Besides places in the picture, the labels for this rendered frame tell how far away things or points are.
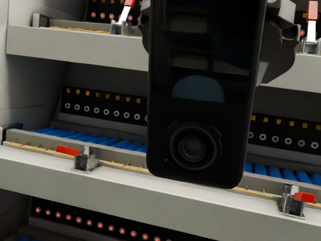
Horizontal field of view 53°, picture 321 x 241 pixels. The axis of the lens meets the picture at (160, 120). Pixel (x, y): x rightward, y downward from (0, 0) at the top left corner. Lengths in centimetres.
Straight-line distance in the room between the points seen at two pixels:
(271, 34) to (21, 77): 50
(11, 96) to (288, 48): 48
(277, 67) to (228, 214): 22
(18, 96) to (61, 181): 21
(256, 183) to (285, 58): 26
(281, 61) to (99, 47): 33
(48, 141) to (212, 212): 27
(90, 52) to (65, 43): 4
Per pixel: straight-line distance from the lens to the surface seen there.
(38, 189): 47
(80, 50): 50
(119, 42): 48
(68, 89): 65
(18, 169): 49
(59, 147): 39
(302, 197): 35
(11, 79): 59
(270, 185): 44
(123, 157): 47
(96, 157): 46
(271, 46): 18
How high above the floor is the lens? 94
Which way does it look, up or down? 13 degrees up
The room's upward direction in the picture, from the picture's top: 12 degrees clockwise
